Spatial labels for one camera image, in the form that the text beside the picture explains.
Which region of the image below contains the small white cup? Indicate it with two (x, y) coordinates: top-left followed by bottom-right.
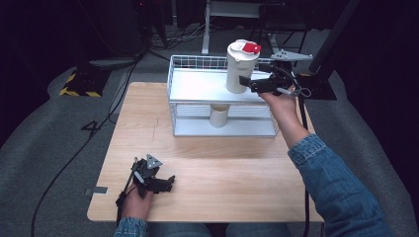
(209, 103), (231, 128)

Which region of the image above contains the white desk frame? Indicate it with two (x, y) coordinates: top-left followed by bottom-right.
(201, 0), (276, 55)

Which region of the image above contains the grey tape piece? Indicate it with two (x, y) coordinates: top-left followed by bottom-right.
(84, 186), (109, 197)

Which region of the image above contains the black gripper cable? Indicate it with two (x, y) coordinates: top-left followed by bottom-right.
(115, 157), (139, 226)
(293, 85), (313, 237)

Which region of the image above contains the long black floor cable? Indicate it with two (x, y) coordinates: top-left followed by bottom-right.
(30, 53), (142, 237)

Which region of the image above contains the black chair frame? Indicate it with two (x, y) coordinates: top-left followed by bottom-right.
(249, 2), (311, 45)

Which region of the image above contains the white wire shelf rack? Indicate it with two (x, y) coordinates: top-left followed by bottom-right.
(166, 54), (281, 138)

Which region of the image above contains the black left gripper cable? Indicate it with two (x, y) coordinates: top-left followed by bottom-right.
(115, 157), (139, 226)

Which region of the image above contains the person's right hand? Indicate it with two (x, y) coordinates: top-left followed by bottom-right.
(258, 85), (299, 117)

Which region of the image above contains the white cup with red lid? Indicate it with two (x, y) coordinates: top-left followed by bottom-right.
(225, 39), (263, 95)

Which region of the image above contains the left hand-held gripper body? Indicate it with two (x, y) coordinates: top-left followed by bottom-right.
(130, 153), (170, 198)

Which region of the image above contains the person's left hand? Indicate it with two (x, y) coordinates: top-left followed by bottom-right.
(121, 187), (154, 220)

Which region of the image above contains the black yellow striped base plate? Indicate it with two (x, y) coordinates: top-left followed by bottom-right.
(58, 66), (112, 99)

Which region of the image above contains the bundle of floor cables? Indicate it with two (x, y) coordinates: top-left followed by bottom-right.
(143, 21), (211, 62)

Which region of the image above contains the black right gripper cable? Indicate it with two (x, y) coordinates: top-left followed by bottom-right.
(293, 85), (313, 237)

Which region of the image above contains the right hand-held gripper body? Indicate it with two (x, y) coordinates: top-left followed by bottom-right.
(249, 48), (314, 97)

